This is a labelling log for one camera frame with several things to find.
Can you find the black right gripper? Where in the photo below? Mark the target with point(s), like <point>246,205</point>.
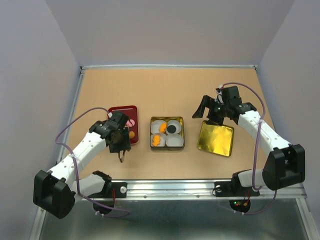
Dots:
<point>207,102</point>

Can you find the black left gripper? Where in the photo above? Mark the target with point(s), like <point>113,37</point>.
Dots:
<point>126,144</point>

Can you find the metal tongs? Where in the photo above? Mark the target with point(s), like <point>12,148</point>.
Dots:
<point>121,155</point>

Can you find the gold tin lid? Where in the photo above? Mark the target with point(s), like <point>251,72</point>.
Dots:
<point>216,139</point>

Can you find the orange fish cookie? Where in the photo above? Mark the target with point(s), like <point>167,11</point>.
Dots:
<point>156,140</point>
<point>163,127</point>

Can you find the black round cookie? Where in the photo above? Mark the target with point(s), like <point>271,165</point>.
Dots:
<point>171,129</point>

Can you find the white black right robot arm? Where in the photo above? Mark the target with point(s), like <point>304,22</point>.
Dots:
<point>277,163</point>

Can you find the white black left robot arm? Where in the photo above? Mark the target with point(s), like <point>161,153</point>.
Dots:
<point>59,188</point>

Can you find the small round tan cookie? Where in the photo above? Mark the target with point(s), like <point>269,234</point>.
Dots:
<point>131,134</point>

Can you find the pink round cookie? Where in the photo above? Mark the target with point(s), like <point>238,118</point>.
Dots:
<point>130,123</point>

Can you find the red rectangular tray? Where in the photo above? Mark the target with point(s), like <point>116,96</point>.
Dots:
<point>132,112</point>

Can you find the gold square tin box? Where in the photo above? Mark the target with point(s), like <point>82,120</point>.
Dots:
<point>182,133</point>

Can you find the white paper cup back right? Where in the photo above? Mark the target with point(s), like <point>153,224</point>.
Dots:
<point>176,124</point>

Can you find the white paper cup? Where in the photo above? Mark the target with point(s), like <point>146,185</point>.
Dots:
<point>174,140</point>
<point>163,139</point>
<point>176,124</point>
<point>154,128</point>

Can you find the white paper cup back left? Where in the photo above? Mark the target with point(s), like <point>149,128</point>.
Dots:
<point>154,128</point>

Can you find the white paper cup front left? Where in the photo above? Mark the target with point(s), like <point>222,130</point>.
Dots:
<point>163,139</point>

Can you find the white paper cup front right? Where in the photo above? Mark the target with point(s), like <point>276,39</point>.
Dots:
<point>174,140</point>

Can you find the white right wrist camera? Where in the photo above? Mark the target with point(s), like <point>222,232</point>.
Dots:
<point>219,97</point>

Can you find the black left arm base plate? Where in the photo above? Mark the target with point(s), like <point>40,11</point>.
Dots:
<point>111,190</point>

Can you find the aluminium front rail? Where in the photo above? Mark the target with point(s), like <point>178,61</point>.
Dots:
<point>138,190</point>

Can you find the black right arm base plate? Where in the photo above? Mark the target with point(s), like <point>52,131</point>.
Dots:
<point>228,189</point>

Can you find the aluminium table edge rail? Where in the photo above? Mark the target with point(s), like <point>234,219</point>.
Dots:
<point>166,66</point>

